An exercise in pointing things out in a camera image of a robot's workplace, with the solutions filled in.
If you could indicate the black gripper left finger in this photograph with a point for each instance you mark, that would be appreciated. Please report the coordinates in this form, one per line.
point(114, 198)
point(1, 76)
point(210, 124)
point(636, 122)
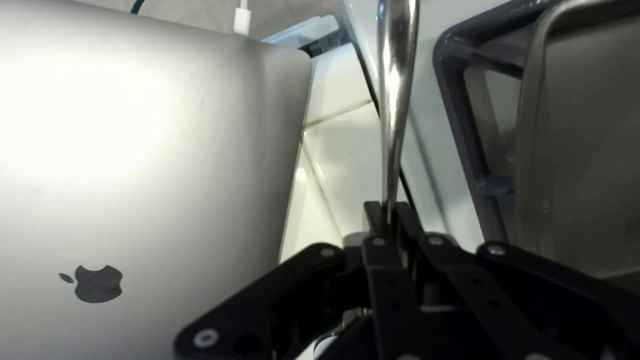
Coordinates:
point(280, 301)

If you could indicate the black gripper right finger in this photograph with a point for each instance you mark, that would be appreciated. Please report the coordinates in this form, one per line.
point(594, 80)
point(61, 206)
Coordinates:
point(493, 301)

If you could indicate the metal spoon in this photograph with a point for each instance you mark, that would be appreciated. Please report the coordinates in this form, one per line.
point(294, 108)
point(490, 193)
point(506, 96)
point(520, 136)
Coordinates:
point(398, 80)

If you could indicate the dark baking tray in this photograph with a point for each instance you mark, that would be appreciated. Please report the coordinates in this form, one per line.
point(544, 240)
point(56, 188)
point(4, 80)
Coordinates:
point(572, 147)

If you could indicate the apple laptop computer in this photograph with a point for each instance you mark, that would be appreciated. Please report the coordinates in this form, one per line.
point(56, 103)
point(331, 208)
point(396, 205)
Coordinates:
point(132, 166)

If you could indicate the white charger plug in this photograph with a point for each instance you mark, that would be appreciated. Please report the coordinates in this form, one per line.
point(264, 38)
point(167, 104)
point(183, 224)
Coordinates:
point(243, 16)

